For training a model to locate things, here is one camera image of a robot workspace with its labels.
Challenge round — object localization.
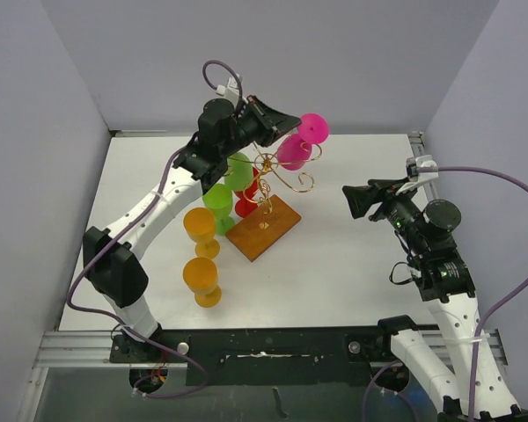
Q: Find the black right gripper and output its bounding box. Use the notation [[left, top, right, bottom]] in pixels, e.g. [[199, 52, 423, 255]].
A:
[[344, 174, 429, 254]]

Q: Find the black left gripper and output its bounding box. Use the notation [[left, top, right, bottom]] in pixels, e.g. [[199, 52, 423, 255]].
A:
[[219, 95, 300, 157]]

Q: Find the pink wine glass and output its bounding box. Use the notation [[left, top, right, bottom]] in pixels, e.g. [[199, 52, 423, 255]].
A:
[[276, 113, 330, 171]]

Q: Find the green wine glass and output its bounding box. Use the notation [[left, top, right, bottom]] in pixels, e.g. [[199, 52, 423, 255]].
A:
[[202, 184, 235, 236], [224, 152, 253, 192]]

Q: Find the red wine glass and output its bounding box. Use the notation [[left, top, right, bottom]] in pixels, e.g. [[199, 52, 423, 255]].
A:
[[235, 179, 258, 219]]

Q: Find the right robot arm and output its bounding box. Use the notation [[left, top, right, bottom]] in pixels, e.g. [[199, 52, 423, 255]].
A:
[[342, 179, 528, 421]]

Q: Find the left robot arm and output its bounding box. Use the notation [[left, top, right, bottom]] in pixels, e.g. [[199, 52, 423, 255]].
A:
[[83, 96, 301, 361]]

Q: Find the wooden rack base board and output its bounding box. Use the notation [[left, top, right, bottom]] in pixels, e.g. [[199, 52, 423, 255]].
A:
[[225, 195, 301, 262]]

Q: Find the orange wine glass far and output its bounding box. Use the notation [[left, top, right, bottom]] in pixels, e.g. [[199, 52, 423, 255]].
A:
[[183, 207, 220, 259]]

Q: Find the orange wine glass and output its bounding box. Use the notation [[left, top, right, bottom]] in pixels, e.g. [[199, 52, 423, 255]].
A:
[[183, 207, 220, 259], [182, 258, 222, 308]]

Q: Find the orange wine glass near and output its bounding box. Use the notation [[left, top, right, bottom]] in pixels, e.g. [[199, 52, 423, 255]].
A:
[[182, 258, 222, 308]]

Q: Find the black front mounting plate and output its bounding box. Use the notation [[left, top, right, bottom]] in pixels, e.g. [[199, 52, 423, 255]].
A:
[[109, 316, 428, 388]]

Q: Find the gold wire glass rack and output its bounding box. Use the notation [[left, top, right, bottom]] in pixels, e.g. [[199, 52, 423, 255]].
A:
[[246, 145, 323, 210]]

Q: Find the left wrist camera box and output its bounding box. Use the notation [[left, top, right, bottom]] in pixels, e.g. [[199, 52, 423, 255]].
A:
[[215, 76, 243, 103]]

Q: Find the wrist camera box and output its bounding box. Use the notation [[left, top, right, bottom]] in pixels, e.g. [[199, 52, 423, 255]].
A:
[[215, 76, 243, 103], [407, 155, 438, 189]]

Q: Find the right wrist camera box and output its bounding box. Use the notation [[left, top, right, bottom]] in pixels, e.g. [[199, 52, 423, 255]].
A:
[[407, 155, 438, 189]]

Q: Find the aluminium frame rail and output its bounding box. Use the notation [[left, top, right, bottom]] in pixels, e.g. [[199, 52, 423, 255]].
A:
[[33, 130, 510, 370]]

